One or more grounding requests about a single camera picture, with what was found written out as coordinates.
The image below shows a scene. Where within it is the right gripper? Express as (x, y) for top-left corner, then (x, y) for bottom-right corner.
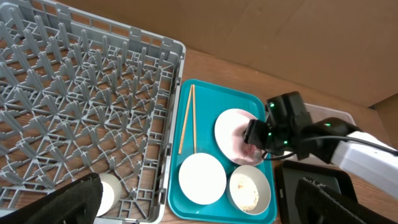
(243, 119), (274, 153)

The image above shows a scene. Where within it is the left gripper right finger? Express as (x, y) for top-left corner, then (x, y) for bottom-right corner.
(295, 177), (397, 224)

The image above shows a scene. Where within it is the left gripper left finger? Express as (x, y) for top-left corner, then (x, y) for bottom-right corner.
(1, 172), (103, 224)

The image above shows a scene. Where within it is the white paper cup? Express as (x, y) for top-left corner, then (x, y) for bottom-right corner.
(96, 173), (122, 217)

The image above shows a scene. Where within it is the grey bowl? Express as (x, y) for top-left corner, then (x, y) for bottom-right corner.
(226, 165), (271, 215)

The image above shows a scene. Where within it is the pile of white rice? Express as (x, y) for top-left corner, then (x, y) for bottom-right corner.
(230, 174), (259, 212)

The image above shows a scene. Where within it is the pink small bowl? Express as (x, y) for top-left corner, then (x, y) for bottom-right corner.
(178, 153), (227, 205)

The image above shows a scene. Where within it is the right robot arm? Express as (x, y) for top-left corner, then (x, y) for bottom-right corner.
(243, 91), (397, 197)

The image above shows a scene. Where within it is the clear plastic waste bin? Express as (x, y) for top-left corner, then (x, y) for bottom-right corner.
(282, 102), (357, 166)

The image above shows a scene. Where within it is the white round plate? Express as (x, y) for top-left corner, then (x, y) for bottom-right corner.
(215, 109), (264, 166)

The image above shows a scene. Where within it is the black rectangular tray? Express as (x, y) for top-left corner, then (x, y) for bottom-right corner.
(274, 161), (358, 224)

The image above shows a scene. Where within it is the teal plastic serving tray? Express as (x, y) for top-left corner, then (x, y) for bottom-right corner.
(167, 80), (277, 223)

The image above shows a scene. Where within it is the grey plastic dish rack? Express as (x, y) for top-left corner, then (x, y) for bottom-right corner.
(1, 0), (186, 223)

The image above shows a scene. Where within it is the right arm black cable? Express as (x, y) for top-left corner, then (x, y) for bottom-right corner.
(261, 135), (398, 161)

